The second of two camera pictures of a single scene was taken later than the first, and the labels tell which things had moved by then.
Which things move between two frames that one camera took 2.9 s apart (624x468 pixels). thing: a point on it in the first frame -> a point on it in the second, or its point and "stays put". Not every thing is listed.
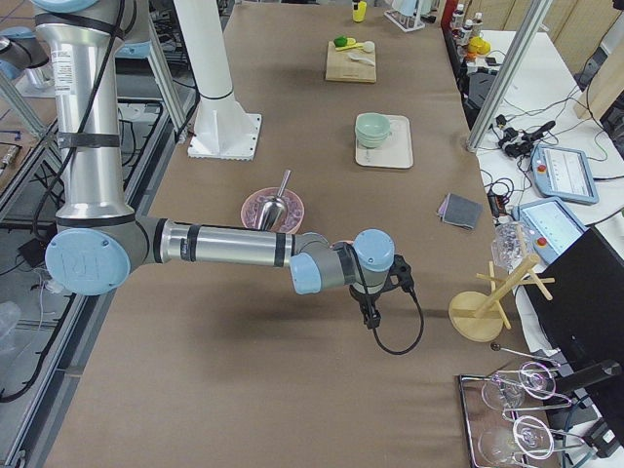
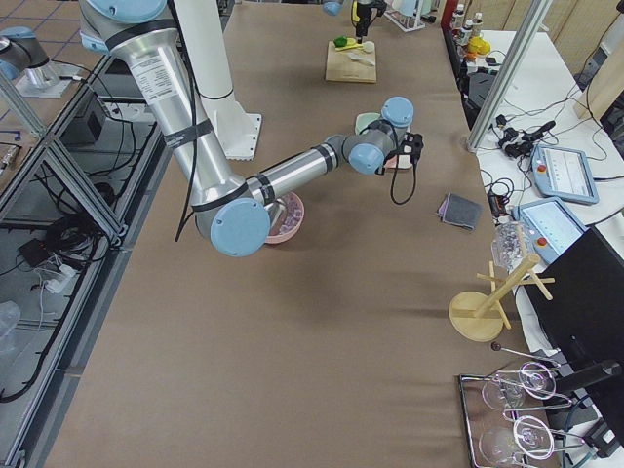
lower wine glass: [531, 435] stays put
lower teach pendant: [553, 223] stays put
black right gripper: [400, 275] -> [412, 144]
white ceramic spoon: [355, 56] stays put
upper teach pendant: [563, 175] stays put
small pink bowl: [348, 242] -> [391, 163]
